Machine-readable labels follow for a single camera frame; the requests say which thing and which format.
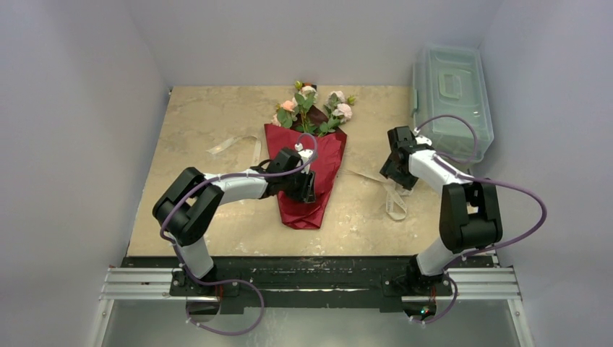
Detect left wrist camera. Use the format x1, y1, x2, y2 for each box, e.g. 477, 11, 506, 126
294, 143, 317, 174

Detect cream ribbon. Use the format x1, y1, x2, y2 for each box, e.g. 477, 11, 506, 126
206, 135, 413, 221

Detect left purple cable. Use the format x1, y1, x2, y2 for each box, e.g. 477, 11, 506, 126
158, 132, 319, 336

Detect clear plastic storage box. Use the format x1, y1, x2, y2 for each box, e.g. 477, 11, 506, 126
413, 44, 494, 164

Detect white flower stem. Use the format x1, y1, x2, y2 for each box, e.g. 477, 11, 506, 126
294, 81, 318, 134

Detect dark red wrapping paper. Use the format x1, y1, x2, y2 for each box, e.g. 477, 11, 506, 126
264, 106, 347, 229

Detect pale pink flower stem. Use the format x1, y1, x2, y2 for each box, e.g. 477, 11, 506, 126
318, 90, 356, 137

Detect aluminium rail frame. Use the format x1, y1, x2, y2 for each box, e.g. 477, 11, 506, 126
101, 254, 520, 318

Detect peach flower stem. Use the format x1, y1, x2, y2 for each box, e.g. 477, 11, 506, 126
271, 98, 298, 129

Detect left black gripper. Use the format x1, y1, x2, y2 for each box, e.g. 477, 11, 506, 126
280, 166, 314, 203

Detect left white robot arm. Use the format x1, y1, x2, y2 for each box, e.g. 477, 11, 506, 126
152, 145, 317, 296

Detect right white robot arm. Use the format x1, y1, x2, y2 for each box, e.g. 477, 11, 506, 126
380, 127, 503, 294

